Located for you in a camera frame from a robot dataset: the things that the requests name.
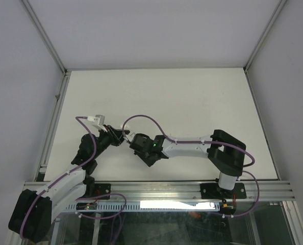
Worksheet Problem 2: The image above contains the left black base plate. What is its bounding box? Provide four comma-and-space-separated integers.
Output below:
83, 183, 111, 199

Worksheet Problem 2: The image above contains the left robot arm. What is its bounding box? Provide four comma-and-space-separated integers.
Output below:
8, 125, 129, 243

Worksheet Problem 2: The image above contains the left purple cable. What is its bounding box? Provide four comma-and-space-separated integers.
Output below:
20, 116, 128, 245

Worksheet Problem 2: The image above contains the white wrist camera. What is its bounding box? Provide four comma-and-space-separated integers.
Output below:
87, 115, 107, 132
126, 132, 136, 142

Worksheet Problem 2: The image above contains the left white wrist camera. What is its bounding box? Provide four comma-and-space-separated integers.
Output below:
87, 115, 107, 132

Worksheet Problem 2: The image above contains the aluminium mounting rail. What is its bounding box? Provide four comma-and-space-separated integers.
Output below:
23, 180, 294, 203

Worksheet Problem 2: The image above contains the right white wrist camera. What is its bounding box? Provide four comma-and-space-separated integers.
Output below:
126, 132, 136, 142

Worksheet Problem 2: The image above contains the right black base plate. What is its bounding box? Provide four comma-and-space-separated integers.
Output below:
199, 183, 247, 200

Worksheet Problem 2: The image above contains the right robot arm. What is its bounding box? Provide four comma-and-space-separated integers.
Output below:
130, 130, 246, 198

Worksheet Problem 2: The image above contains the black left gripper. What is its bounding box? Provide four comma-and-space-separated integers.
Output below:
91, 124, 129, 159

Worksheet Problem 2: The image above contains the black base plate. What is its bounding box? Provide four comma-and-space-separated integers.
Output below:
83, 183, 111, 199
199, 183, 247, 200

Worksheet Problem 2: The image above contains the white slotted cable duct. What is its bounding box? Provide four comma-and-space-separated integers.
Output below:
64, 201, 220, 212

